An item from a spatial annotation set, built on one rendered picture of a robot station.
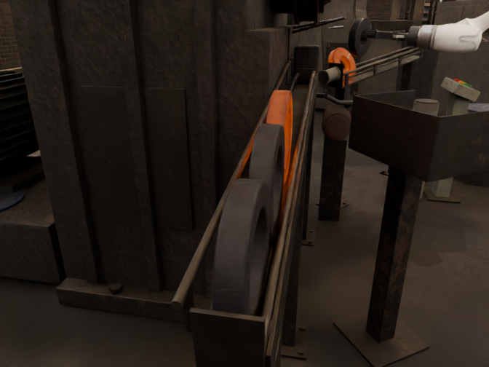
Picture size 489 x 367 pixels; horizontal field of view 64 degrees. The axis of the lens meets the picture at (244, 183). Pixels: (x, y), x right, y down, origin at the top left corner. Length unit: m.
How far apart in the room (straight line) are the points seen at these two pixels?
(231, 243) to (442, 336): 1.11
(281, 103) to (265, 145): 0.19
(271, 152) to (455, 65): 3.11
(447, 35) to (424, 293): 0.95
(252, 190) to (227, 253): 0.08
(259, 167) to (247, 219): 0.16
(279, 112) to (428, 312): 0.99
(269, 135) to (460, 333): 1.06
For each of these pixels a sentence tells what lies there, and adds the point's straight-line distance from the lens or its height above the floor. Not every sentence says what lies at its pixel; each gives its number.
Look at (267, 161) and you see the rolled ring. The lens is 0.53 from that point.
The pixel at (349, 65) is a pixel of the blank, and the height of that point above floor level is 0.70.
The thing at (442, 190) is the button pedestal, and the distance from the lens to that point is 2.36.
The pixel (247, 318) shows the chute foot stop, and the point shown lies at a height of 0.63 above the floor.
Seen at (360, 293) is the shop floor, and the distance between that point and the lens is 1.50.
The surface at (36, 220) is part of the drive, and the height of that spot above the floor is 0.25.
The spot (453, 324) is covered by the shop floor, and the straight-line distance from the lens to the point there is 1.49.
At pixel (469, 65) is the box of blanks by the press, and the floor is 0.57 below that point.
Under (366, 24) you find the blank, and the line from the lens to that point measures 1.83.
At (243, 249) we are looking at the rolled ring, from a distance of 0.38.
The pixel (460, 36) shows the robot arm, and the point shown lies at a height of 0.84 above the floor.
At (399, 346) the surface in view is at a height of 0.01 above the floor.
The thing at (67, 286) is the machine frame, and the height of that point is 0.07.
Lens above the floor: 0.89
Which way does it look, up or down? 23 degrees down
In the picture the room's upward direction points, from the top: straight up
